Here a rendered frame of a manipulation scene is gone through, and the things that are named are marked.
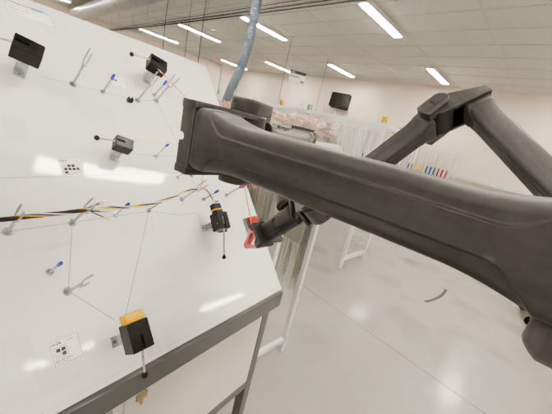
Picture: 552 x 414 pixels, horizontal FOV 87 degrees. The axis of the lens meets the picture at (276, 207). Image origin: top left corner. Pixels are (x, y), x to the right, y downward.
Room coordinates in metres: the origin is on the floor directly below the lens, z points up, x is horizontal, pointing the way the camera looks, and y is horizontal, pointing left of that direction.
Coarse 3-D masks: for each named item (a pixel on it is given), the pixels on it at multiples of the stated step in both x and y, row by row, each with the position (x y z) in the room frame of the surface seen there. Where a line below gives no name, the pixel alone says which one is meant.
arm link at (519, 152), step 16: (464, 96) 0.73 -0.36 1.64; (480, 96) 0.72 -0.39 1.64; (448, 112) 0.73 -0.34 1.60; (464, 112) 0.73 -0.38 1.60; (480, 112) 0.70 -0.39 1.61; (496, 112) 0.68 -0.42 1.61; (448, 128) 0.76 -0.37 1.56; (480, 128) 0.68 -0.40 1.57; (496, 128) 0.65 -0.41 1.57; (512, 128) 0.64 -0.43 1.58; (496, 144) 0.64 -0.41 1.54; (512, 144) 0.61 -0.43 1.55; (528, 144) 0.60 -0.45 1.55; (512, 160) 0.60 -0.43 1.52; (528, 160) 0.58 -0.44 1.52; (544, 160) 0.57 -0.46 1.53; (528, 176) 0.56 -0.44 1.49; (544, 176) 0.54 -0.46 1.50; (544, 192) 0.53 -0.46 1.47
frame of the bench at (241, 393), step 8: (264, 320) 1.02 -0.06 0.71; (256, 344) 1.00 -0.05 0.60; (256, 352) 1.02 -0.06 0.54; (256, 360) 1.03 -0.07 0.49; (248, 376) 1.00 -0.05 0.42; (248, 384) 1.01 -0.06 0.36; (240, 392) 1.01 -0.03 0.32; (248, 392) 1.03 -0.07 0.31; (224, 400) 0.89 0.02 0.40; (240, 400) 1.00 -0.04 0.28; (216, 408) 0.86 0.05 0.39; (232, 408) 1.02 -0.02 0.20; (240, 408) 1.00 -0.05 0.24
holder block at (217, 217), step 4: (216, 212) 0.86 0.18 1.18; (220, 212) 0.87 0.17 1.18; (224, 212) 0.88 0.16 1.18; (212, 216) 0.87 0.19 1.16; (216, 216) 0.86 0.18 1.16; (220, 216) 0.86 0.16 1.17; (224, 216) 0.87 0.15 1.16; (212, 220) 0.87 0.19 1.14; (216, 220) 0.85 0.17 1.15; (220, 220) 0.85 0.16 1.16; (224, 220) 0.87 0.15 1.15; (228, 220) 0.88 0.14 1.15; (212, 224) 0.86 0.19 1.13; (216, 224) 0.85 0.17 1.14; (220, 224) 0.84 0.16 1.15; (224, 224) 0.86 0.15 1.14; (228, 224) 0.87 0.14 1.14; (216, 228) 0.85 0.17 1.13; (220, 228) 0.84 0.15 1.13; (224, 228) 0.86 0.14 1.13
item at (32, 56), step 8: (8, 40) 0.68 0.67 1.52; (16, 40) 0.69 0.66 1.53; (24, 40) 0.70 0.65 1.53; (32, 40) 0.71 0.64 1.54; (16, 48) 0.68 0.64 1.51; (24, 48) 0.69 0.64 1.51; (32, 48) 0.70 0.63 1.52; (40, 48) 0.72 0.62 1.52; (8, 56) 0.69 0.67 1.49; (16, 56) 0.69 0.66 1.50; (24, 56) 0.69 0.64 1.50; (32, 56) 0.70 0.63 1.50; (40, 56) 0.71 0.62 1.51; (16, 64) 0.72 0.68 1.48; (24, 64) 0.72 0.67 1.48; (32, 64) 0.71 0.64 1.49; (16, 72) 0.73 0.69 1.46; (24, 72) 0.74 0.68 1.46
